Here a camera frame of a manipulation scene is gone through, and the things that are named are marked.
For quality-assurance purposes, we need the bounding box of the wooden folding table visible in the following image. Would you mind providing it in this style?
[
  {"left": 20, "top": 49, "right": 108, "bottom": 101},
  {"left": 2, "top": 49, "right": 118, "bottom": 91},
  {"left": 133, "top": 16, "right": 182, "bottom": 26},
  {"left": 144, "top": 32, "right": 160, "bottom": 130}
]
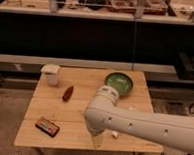
[{"left": 15, "top": 67, "right": 163, "bottom": 153}]

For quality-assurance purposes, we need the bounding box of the white tube bottle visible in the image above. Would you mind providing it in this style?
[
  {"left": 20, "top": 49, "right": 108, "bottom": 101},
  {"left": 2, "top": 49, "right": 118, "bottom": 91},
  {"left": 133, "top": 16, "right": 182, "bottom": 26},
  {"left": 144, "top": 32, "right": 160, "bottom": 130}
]
[{"left": 111, "top": 130, "right": 119, "bottom": 139}]

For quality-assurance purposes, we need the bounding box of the long shelf bench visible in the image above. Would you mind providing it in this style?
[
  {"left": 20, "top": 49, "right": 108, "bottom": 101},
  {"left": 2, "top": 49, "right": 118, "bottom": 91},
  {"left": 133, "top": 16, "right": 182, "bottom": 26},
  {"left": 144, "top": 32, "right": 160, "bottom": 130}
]
[{"left": 0, "top": 54, "right": 175, "bottom": 73}]

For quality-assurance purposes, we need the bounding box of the white cup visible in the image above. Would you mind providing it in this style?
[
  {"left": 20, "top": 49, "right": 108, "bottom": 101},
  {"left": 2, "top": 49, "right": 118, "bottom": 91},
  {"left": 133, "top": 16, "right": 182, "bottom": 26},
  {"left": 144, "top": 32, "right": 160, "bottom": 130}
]
[{"left": 41, "top": 64, "right": 60, "bottom": 86}]

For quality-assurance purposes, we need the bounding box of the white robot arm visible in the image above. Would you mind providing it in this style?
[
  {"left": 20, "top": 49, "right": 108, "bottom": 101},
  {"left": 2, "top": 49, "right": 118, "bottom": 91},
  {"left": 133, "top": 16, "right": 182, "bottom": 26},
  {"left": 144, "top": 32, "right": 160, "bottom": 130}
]
[{"left": 84, "top": 85, "right": 194, "bottom": 154}]

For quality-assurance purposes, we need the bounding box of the dark rectangular box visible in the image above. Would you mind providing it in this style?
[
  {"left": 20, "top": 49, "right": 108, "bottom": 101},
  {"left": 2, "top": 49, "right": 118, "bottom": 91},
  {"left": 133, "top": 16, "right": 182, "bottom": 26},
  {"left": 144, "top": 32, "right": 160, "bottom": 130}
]
[{"left": 35, "top": 117, "right": 60, "bottom": 137}]

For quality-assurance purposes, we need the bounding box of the brown oblong object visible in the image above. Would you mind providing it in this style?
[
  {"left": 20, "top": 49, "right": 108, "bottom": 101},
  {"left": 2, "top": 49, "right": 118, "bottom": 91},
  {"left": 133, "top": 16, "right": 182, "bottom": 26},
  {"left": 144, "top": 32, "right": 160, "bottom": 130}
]
[{"left": 62, "top": 86, "right": 74, "bottom": 102}]

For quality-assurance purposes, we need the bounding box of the green bowl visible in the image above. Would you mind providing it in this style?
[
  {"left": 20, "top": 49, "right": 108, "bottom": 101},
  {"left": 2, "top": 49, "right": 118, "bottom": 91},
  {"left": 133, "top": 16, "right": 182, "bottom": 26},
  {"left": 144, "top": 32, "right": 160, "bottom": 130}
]
[{"left": 104, "top": 72, "right": 133, "bottom": 97}]

